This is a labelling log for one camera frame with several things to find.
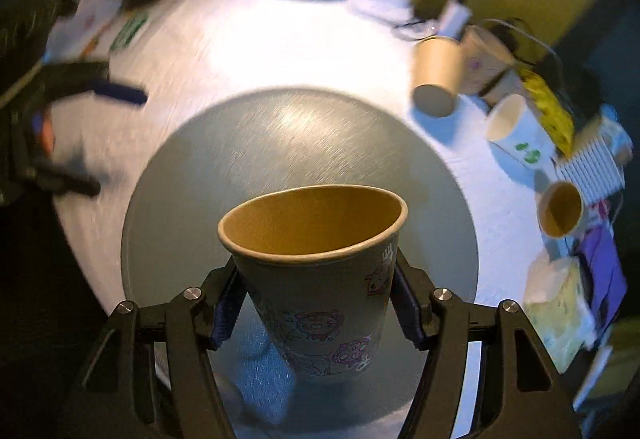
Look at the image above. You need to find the plain brown paper cup lying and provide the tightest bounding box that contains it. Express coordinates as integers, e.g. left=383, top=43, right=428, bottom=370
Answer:
left=537, top=181, right=588, bottom=240

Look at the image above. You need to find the upright patterned paper cup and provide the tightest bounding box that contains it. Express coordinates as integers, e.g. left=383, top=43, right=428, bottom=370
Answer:
left=460, top=25, right=515, bottom=95

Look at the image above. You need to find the round grey metal tray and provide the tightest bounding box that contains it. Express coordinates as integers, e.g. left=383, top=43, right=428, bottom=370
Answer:
left=122, top=89, right=478, bottom=438

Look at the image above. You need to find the yellow snack packet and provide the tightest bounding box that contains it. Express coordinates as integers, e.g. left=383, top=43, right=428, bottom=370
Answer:
left=518, top=68, right=575, bottom=157

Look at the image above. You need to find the floral brown paper cup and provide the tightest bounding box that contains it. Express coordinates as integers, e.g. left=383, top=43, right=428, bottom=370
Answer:
left=217, top=184, right=408, bottom=384

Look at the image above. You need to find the purple cloth pouch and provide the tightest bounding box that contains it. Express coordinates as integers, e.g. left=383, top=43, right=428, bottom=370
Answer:
left=574, top=225, right=627, bottom=334

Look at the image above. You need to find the white green-logo paper cup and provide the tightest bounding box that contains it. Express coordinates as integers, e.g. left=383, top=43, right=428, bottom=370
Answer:
left=486, top=94, right=555, bottom=169

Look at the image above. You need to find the white lattice basket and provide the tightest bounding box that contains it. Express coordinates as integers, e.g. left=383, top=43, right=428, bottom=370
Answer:
left=555, top=134, right=626, bottom=205

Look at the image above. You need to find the small brown paper cup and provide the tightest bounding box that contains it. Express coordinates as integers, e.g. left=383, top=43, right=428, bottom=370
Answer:
left=411, top=36, right=464, bottom=118

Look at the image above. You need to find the yellow tissue pack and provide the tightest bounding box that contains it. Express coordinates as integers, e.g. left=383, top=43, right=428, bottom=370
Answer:
left=523, top=257, right=597, bottom=374

